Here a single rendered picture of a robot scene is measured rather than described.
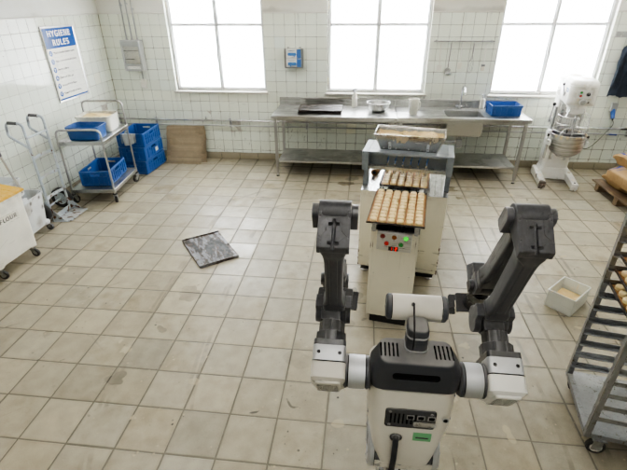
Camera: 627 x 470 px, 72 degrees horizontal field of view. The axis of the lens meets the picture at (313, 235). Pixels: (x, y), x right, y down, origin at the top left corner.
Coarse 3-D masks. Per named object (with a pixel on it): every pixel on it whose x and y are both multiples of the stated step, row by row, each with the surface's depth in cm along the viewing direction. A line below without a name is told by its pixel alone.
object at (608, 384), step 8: (624, 344) 208; (624, 352) 209; (616, 360) 214; (624, 360) 211; (616, 368) 215; (608, 376) 220; (616, 376) 217; (608, 384) 220; (600, 392) 227; (608, 392) 222; (600, 400) 226; (592, 408) 233; (600, 408) 228; (592, 416) 232; (592, 424) 234; (584, 432) 239
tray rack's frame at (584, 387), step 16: (576, 384) 268; (592, 384) 268; (576, 400) 257; (592, 400) 257; (608, 400) 257; (608, 416) 248; (624, 416) 248; (592, 432) 239; (608, 432) 239; (624, 432) 239; (592, 448) 241
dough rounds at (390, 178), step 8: (384, 176) 370; (392, 176) 373; (400, 176) 370; (408, 176) 369; (416, 176) 369; (384, 184) 358; (392, 184) 357; (400, 184) 355; (408, 184) 355; (416, 184) 354; (424, 184) 355
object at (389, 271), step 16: (416, 240) 299; (384, 256) 311; (400, 256) 308; (416, 256) 305; (384, 272) 318; (400, 272) 314; (368, 288) 328; (384, 288) 324; (400, 288) 320; (368, 304) 335; (384, 304) 331; (384, 320) 342; (400, 320) 338
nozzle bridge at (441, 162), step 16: (368, 144) 366; (368, 160) 353; (384, 160) 358; (400, 160) 354; (416, 160) 351; (432, 160) 347; (448, 160) 336; (368, 176) 373; (448, 176) 342; (448, 192) 359
